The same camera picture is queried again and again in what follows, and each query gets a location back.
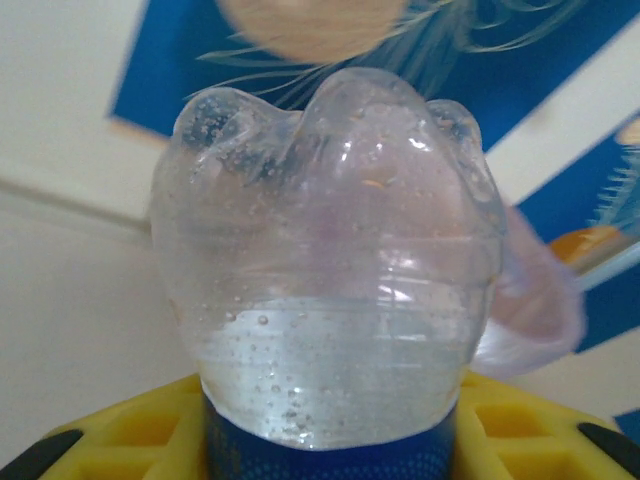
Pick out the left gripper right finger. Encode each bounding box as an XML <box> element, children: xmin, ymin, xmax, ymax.
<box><xmin>452</xmin><ymin>372</ymin><xmax>640</xmax><ymax>480</ymax></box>

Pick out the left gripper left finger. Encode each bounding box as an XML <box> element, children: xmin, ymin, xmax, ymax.
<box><xmin>0</xmin><ymin>374</ymin><xmax>211</xmax><ymax>480</ymax></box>

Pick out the clear bottle dark blue label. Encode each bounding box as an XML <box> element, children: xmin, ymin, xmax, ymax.
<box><xmin>149</xmin><ymin>67</ymin><xmax>507</xmax><ymax>480</ymax></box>

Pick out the pink plastic bin liner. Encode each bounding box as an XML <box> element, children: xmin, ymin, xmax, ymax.
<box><xmin>469</xmin><ymin>204</ymin><xmax>586</xmax><ymax>376</ymax></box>

